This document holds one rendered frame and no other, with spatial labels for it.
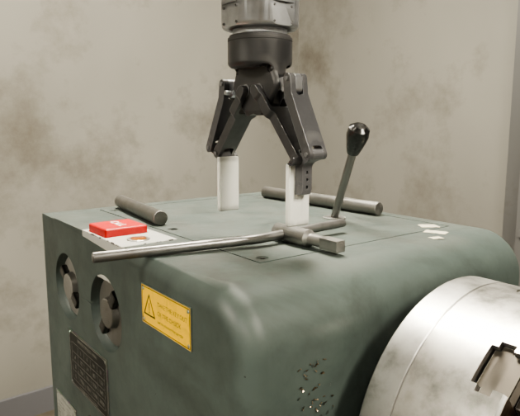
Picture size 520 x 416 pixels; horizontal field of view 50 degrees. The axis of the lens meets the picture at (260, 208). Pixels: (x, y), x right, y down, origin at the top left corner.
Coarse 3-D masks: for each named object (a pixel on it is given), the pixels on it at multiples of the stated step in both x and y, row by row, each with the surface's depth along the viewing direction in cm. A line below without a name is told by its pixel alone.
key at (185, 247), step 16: (320, 224) 73; (336, 224) 74; (208, 240) 64; (224, 240) 65; (240, 240) 66; (256, 240) 66; (272, 240) 68; (96, 256) 60; (112, 256) 60; (128, 256) 61; (144, 256) 62
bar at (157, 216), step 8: (120, 200) 95; (128, 200) 92; (128, 208) 90; (136, 208) 87; (144, 208) 84; (152, 208) 83; (144, 216) 83; (152, 216) 80; (160, 216) 80; (160, 224) 81
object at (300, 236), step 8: (280, 224) 70; (288, 232) 68; (296, 232) 67; (304, 232) 66; (312, 232) 67; (288, 240) 68; (296, 240) 67; (304, 240) 66; (312, 240) 65; (320, 240) 64; (328, 240) 63; (336, 240) 62; (344, 240) 63; (320, 248) 64; (328, 248) 63; (336, 248) 62; (344, 248) 63
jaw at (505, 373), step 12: (504, 348) 48; (492, 360) 48; (504, 360) 47; (516, 360) 47; (492, 372) 47; (504, 372) 47; (516, 372) 46; (480, 384) 47; (492, 384) 46; (504, 384) 46; (516, 384) 45; (516, 396) 46; (516, 408) 45
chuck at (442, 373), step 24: (480, 288) 57; (504, 288) 56; (456, 312) 53; (480, 312) 52; (504, 312) 51; (432, 336) 52; (456, 336) 51; (480, 336) 50; (504, 336) 49; (432, 360) 50; (456, 360) 49; (480, 360) 48; (408, 384) 50; (432, 384) 49; (456, 384) 48; (408, 408) 49; (432, 408) 48; (456, 408) 46; (480, 408) 45; (504, 408) 44
